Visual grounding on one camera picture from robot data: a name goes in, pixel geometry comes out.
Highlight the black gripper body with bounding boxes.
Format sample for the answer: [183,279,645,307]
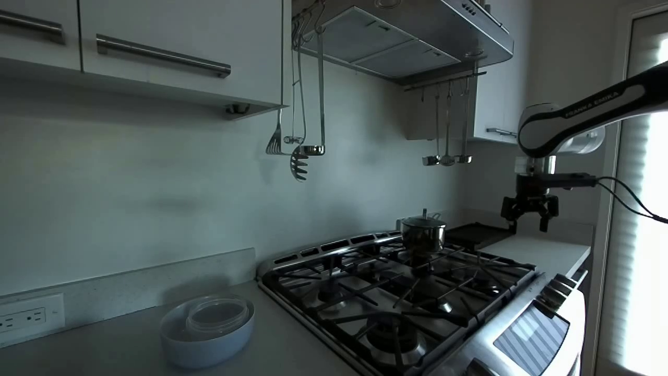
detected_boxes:
[515,174,558,204]

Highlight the glass pot lid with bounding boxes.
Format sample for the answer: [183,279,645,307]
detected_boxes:
[395,206,446,233]

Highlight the small steel saucepan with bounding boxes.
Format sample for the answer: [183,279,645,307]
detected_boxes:
[401,221,448,256]

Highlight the black griddle tray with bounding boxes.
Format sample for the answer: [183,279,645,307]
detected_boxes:
[444,221,513,253]

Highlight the white window blind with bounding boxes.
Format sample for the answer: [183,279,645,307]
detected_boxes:
[596,7,668,376]

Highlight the stainless steel gas range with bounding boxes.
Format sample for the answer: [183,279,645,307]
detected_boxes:
[252,227,591,376]

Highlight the steel range hood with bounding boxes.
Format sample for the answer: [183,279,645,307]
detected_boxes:
[290,0,518,87]

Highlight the hanging pasta fork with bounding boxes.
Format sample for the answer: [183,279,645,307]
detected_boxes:
[288,48,313,182]

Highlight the hanging long steel utensil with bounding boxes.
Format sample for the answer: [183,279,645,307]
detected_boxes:
[303,27,328,158]

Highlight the hanging steel spatula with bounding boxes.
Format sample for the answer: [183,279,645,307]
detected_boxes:
[263,27,288,156]

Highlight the under cabinet light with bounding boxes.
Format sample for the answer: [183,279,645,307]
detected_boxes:
[221,102,252,119]

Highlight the pale blue bowl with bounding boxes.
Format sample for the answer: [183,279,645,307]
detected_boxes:
[159,292,257,370]

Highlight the wide white cabinet door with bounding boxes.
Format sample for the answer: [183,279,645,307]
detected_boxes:
[77,0,288,111]

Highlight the narrow white cabinet door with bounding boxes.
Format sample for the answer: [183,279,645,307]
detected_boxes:
[0,0,84,73]

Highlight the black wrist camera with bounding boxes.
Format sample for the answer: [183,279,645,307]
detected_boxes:
[548,174,601,192]

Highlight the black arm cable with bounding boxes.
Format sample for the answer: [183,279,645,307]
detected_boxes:
[593,174,668,226]

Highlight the tall white wall cabinet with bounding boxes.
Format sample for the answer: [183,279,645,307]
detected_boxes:
[472,0,533,147]

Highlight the white double wall outlet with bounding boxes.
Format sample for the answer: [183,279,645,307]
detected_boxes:
[0,290,67,348]

